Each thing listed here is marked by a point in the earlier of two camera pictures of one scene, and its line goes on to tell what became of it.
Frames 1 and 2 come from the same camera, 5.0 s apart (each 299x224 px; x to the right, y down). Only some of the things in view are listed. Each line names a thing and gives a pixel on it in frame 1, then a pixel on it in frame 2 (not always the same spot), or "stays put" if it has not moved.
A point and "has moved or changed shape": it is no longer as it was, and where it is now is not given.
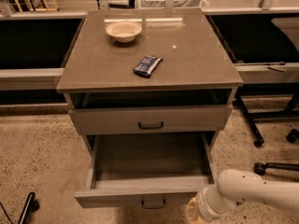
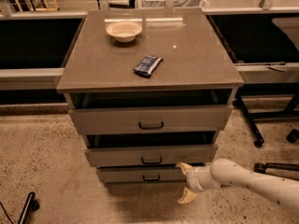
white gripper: x=202 y=203 to x=192 y=178
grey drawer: x=136 y=171 has moved or changed shape
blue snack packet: x=146 y=64 stays put
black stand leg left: x=31 y=205 stays put
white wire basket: x=179 y=2 stays put
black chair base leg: x=260 y=168 stays put
